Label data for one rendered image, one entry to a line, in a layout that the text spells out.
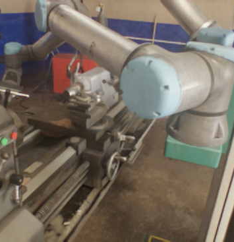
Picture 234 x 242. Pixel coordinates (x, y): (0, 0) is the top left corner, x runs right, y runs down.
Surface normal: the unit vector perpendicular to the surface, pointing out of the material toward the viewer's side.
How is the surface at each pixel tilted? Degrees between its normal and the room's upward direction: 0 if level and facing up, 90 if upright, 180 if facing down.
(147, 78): 91
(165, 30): 90
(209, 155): 90
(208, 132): 70
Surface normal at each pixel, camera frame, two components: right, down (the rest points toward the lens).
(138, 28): -0.37, 0.37
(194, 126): -0.34, 0.04
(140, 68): -0.73, 0.25
